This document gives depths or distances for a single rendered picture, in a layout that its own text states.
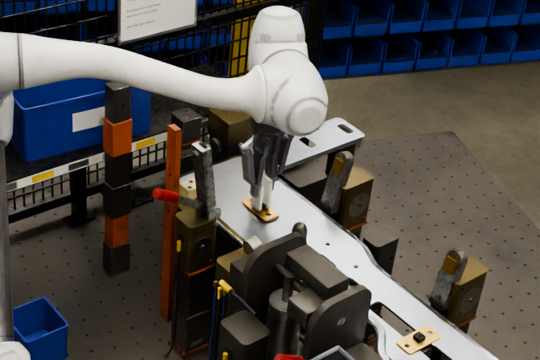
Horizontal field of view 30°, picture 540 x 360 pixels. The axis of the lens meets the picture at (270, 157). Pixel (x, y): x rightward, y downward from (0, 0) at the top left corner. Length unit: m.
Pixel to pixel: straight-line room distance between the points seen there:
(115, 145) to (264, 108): 0.53
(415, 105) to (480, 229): 2.02
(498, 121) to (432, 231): 2.06
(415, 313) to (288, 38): 0.57
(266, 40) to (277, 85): 0.15
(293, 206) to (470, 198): 0.80
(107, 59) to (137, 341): 0.69
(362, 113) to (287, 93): 2.82
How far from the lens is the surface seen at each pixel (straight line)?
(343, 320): 1.67
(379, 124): 4.46
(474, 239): 2.67
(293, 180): 2.26
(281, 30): 1.85
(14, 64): 1.82
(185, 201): 1.95
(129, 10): 2.39
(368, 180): 2.18
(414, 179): 2.84
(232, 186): 2.18
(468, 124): 4.60
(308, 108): 1.71
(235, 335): 1.70
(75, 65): 1.84
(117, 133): 2.17
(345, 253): 2.03
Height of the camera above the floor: 2.24
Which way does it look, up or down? 33 degrees down
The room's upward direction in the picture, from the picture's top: 6 degrees clockwise
